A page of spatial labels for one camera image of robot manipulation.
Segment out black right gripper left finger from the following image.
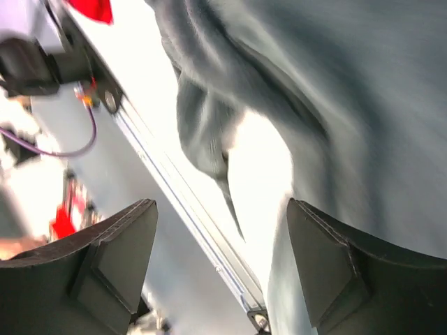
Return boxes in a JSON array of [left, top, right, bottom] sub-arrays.
[[1, 199, 158, 334]]

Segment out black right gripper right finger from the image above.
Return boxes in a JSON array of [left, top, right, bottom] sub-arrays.
[[286, 200, 446, 335]]

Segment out white pillow yellow edge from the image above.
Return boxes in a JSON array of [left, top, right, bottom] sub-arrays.
[[227, 109, 293, 253]]

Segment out grey plush pillowcase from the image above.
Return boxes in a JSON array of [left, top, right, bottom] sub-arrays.
[[149, 1, 446, 334]]

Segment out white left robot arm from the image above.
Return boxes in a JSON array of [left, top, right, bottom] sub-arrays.
[[1, 1, 92, 98]]

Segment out red cartoon print pillow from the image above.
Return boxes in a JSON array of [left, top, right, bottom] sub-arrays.
[[67, 0, 113, 24]]

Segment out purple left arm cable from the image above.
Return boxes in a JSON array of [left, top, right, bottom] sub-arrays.
[[0, 104, 98, 158]]

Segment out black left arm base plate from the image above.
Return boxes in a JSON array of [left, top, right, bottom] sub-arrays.
[[43, 1, 124, 114]]

